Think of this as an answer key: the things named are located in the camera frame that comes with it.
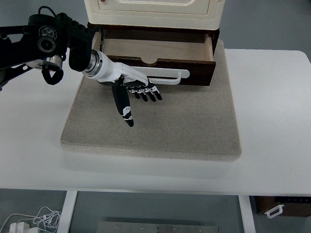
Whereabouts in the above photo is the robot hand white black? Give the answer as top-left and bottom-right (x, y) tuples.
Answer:
(96, 51), (163, 128)

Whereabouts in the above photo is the white drawer handle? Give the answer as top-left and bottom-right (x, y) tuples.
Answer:
(132, 67), (190, 86)

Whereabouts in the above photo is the dark wood drawer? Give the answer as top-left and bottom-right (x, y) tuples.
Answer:
(91, 29), (217, 87)

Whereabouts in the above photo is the grey square mat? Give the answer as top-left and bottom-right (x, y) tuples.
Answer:
(60, 40), (243, 163)

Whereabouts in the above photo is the white table leg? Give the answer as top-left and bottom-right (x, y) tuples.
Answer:
(238, 195), (256, 233)
(58, 191), (78, 233)

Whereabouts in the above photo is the white charger plug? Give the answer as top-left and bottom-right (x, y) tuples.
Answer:
(9, 221), (31, 233)

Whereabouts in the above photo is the brown wooden box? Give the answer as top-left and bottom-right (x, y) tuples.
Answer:
(255, 196), (311, 218)

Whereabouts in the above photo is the white cable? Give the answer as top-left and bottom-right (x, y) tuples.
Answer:
(0, 206), (63, 233)

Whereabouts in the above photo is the small white box handle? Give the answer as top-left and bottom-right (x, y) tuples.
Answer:
(264, 204), (285, 219)

